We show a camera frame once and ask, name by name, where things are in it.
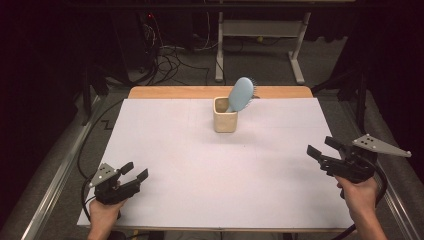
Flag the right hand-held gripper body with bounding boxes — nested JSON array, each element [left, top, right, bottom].
[[320, 133, 412, 184]]

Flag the tangle of floor cables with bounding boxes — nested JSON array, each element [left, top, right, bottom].
[[143, 13, 212, 86]]

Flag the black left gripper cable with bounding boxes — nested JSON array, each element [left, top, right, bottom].
[[77, 99, 125, 222]]

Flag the person's left hand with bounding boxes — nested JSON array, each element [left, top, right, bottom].
[[88, 199, 128, 234]]

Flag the aluminium floor rail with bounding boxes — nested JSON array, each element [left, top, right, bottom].
[[19, 95, 102, 240], [339, 99, 424, 240]]

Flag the beige square cup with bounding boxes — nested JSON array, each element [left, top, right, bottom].
[[212, 96, 239, 134]]

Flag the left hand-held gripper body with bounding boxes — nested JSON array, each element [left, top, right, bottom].
[[89, 162, 141, 205]]

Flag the black metal stand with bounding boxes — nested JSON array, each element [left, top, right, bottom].
[[311, 66, 368, 135], [81, 66, 110, 126]]

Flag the person's right hand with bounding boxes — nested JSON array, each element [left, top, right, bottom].
[[334, 175, 379, 216]]

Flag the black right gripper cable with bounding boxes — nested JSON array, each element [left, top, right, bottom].
[[329, 155, 390, 240]]

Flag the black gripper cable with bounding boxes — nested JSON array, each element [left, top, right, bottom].
[[329, 155, 390, 240], [77, 99, 125, 222]]

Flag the black computer tower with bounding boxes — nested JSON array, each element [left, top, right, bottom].
[[109, 9, 158, 84]]

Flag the white table sheet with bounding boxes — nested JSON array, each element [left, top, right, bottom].
[[77, 97, 370, 231]]

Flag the light blue hairbrush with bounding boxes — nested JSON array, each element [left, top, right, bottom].
[[225, 76, 259, 114]]

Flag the white metal desk frame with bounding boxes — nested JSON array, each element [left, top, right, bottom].
[[206, 0, 357, 86]]

